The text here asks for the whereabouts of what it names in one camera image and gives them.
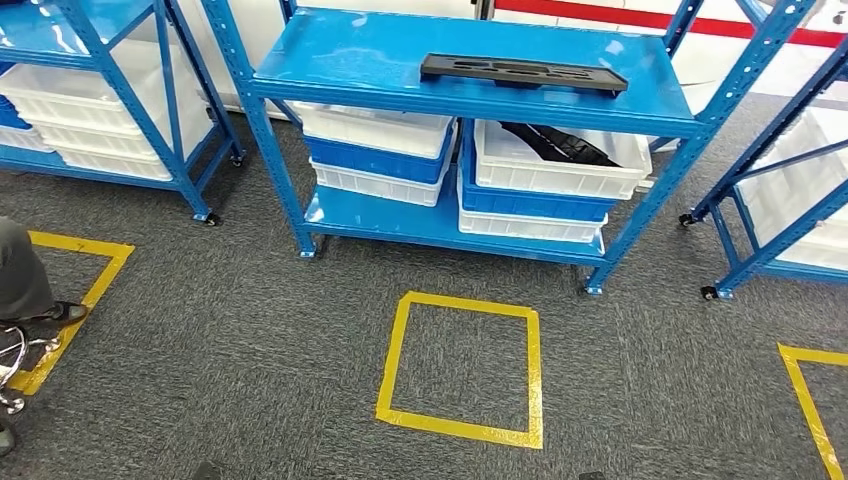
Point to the long black plastic part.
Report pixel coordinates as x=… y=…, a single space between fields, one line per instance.
x=563 y=146

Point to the black plastic part with cutouts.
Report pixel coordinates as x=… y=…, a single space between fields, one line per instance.
x=523 y=71

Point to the blue plastic crate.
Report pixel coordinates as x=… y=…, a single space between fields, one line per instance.
x=371 y=164
x=530 y=204
x=12 y=118

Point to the yellow floor tape square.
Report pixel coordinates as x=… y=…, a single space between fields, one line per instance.
x=533 y=371
x=106 y=275

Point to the dark robot left foot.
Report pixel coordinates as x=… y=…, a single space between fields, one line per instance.
x=205 y=472

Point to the person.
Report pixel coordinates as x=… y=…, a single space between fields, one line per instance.
x=23 y=272

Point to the black stool chrome base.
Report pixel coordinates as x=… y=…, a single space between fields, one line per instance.
x=16 y=361

